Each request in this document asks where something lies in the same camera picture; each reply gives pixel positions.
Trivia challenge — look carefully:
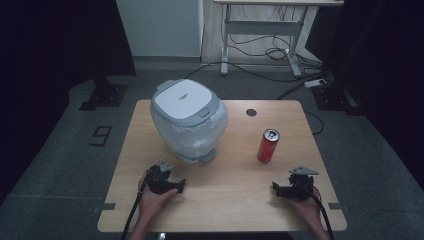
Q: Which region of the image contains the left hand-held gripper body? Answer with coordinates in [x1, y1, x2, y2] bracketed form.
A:
[145, 159, 175, 196]

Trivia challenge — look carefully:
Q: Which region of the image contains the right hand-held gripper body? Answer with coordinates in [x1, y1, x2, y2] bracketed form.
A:
[281, 165, 320, 201]

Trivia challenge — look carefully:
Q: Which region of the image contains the person's left hand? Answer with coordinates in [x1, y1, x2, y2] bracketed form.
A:
[137, 169, 180, 220]

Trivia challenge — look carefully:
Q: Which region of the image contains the person's right hand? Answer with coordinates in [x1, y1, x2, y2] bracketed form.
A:
[286, 189, 325, 225]

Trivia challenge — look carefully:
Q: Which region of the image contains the red drink can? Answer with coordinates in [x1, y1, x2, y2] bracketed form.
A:
[256, 128, 281, 164]

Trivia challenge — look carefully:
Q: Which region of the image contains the black stand base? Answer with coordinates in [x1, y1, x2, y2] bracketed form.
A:
[312, 83, 365, 117]
[79, 77, 129, 112]

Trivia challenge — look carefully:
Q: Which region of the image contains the white power strip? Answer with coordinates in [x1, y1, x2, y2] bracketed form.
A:
[303, 78, 328, 89]

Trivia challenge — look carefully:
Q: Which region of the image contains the black curtain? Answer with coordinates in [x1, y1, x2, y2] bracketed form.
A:
[304, 0, 424, 191]
[0, 0, 137, 201]

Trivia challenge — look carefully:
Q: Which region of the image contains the right hand-held gripper cable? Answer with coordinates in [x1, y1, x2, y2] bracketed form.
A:
[304, 184, 336, 240]

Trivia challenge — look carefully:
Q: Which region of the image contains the hand-held gripper cable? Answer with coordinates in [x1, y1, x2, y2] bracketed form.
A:
[120, 184, 148, 240]
[304, 184, 336, 240]

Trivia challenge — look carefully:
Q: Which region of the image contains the left hand-held gripper cable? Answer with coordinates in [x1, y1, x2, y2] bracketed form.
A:
[120, 184, 148, 240]

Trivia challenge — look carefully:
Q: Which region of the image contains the black looped floor cable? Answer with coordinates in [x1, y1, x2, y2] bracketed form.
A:
[276, 81, 325, 136]

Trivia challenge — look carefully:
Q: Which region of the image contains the long black floor cable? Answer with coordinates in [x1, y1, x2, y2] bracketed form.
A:
[184, 61, 333, 83]

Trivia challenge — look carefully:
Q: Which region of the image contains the cable bundle under desk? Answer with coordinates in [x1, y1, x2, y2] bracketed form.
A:
[229, 6, 325, 69]

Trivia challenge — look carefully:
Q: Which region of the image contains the pale wall panel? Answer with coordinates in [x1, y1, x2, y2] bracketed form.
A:
[115, 0, 205, 58]

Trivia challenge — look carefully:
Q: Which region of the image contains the white metal frame desk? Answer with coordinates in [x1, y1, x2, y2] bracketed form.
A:
[213, 0, 345, 78]

